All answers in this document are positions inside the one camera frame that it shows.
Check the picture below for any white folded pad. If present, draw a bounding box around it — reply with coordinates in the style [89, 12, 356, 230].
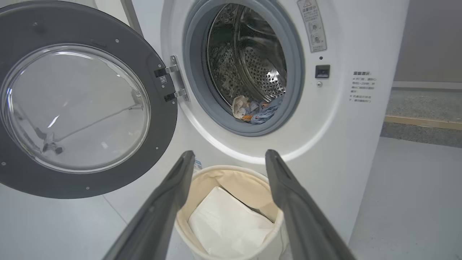
[188, 186, 275, 259]

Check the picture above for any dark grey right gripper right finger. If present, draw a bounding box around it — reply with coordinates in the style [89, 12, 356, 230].
[265, 149, 356, 260]

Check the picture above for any white washing machine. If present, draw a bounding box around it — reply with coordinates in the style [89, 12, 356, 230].
[94, 0, 410, 242]

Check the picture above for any metal door hinge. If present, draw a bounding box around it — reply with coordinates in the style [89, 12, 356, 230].
[154, 55, 190, 103]

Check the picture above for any yellow wooden floor strip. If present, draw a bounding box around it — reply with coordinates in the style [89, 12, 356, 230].
[384, 115, 462, 131]

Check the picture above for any dark round washer door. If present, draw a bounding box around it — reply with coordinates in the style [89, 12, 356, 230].
[0, 0, 178, 199]

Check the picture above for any steel washer drum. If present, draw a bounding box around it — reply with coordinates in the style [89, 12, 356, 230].
[206, 4, 287, 109]

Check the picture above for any blue patterned cloth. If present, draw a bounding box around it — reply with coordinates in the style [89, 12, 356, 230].
[232, 95, 284, 125]

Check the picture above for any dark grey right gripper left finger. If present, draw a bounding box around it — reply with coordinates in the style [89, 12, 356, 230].
[103, 151, 195, 260]

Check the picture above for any grey rubber door gasket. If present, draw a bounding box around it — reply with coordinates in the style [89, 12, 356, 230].
[182, 0, 305, 137]

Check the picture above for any printed text notice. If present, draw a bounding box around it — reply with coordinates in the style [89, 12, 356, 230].
[349, 71, 378, 104]

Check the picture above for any grey warning sticker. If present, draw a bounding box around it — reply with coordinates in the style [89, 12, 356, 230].
[297, 0, 327, 53]

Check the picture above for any cream canvas laundry basket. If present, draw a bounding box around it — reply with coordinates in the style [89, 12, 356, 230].
[174, 165, 289, 260]

